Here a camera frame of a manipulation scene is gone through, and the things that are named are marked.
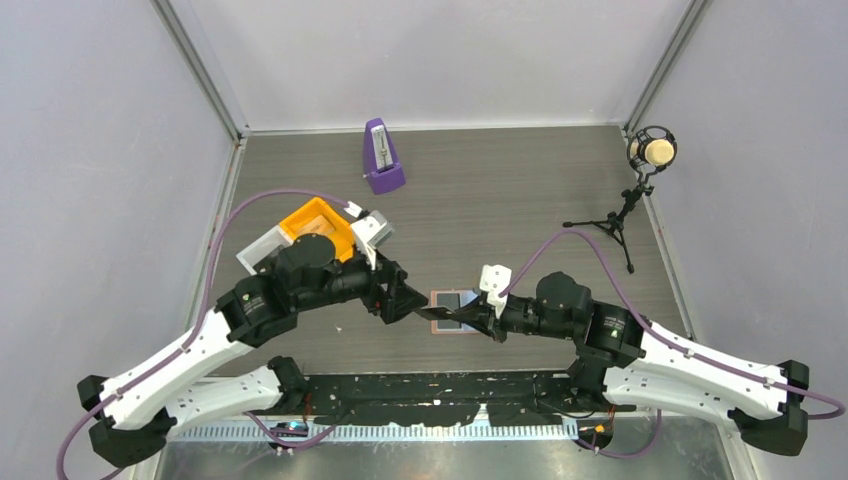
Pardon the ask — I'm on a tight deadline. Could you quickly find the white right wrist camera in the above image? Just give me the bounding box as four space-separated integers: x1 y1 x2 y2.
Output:
478 264 512 316

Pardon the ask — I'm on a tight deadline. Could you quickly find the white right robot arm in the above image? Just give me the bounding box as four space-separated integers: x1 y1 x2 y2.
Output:
422 272 809 456

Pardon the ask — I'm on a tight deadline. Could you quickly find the purple metronome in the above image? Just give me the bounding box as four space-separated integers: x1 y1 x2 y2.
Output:
362 118 406 195

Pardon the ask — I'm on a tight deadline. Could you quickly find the yellow plastic bin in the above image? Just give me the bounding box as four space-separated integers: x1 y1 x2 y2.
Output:
278 197 355 262

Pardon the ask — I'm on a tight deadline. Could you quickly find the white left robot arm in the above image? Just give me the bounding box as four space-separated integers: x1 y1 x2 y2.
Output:
78 234 428 468

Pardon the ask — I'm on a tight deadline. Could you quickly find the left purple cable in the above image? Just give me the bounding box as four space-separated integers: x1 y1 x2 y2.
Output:
55 189 362 480

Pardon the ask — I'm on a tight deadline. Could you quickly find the purple cable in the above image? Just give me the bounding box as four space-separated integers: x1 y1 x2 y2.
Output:
55 189 362 480
498 229 847 461

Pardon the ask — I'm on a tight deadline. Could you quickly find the black microphone tripod stand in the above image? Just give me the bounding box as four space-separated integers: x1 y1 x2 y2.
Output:
562 174 654 274

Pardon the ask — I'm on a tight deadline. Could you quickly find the orange leather card holder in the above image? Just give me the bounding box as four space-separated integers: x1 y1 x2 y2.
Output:
430 289 478 335

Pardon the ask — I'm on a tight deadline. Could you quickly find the white plastic bin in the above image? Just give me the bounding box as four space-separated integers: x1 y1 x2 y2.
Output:
236 225 293 275

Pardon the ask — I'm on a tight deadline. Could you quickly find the card in yellow bin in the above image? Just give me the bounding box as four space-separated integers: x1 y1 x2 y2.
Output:
297 215 336 236

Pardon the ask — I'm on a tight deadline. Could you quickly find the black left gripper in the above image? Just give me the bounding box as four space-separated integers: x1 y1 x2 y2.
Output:
296 242 428 323

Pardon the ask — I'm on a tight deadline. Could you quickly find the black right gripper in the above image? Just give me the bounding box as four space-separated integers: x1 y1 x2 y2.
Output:
451 293 576 344

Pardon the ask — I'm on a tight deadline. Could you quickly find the beige foam microphone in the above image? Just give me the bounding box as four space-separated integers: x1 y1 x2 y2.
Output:
627 125 678 173

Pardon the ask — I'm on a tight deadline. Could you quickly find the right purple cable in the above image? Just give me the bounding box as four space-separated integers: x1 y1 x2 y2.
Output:
498 229 847 461

